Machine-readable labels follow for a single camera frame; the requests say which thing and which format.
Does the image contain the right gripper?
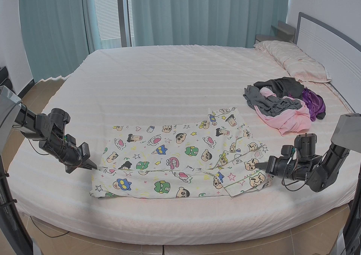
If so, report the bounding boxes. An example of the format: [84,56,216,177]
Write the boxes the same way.
[254,156,294,181]

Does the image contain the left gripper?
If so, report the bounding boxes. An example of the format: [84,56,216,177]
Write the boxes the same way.
[56,142,98,174]

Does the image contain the white printed pyjama top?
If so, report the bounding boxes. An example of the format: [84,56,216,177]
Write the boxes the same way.
[90,106,274,199]

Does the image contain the pile of clothes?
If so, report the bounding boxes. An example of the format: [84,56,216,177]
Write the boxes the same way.
[243,77,327,136]

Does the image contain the bed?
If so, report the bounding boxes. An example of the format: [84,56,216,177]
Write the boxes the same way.
[7,12,361,246]

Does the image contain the pale pink pillow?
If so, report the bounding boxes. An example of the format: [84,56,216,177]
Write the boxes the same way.
[253,40,332,83]

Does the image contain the grey bedside table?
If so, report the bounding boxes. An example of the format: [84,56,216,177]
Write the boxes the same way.
[255,20,296,44]

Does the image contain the blue-green curtain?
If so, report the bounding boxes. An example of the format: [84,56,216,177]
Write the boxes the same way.
[19,0,95,82]
[128,0,291,48]

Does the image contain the window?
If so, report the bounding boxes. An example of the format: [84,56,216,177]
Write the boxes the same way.
[82,0,136,54]

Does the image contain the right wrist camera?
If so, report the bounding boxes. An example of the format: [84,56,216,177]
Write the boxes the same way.
[281,145,297,160]

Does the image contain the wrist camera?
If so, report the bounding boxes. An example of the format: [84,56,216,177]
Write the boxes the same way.
[281,145,297,160]
[64,134,77,150]

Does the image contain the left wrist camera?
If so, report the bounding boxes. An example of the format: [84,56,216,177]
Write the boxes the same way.
[64,134,77,150]

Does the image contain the black cable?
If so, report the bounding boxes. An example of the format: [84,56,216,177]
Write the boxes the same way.
[282,178,308,191]
[28,216,70,239]

